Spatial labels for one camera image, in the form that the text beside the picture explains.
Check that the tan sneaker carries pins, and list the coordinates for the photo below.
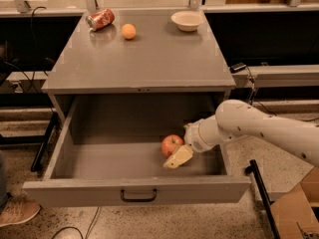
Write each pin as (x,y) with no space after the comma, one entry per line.
(18,212)

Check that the black drawer handle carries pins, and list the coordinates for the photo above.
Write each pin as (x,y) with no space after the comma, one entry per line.
(138,197)

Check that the black chair leg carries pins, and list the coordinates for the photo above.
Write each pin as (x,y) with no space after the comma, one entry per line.
(36,165)

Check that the black metal stand leg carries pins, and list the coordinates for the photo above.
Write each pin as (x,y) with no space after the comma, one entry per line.
(254,169)

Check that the grey open drawer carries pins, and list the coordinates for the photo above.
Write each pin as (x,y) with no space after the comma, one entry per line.
(112,142)

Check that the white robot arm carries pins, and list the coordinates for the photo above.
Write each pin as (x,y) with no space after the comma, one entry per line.
(234,119)

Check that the red soda can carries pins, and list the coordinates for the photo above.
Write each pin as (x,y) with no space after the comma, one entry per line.
(100,19)

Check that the red apple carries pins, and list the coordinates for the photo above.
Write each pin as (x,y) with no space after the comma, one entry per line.
(170,143)

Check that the white bowl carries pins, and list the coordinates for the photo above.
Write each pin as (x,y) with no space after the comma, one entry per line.
(187,21)

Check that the orange fruit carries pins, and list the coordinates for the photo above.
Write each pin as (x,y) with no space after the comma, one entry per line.
(128,31)

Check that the grey cabinet counter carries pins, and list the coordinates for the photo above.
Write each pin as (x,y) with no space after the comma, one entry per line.
(160,58)

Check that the black power adapter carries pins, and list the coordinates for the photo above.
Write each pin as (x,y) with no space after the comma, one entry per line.
(237,68)

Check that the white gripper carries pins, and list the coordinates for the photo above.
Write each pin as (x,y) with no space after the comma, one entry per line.
(193,137)

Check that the cardboard box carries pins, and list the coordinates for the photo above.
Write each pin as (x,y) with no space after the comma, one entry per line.
(293,212)

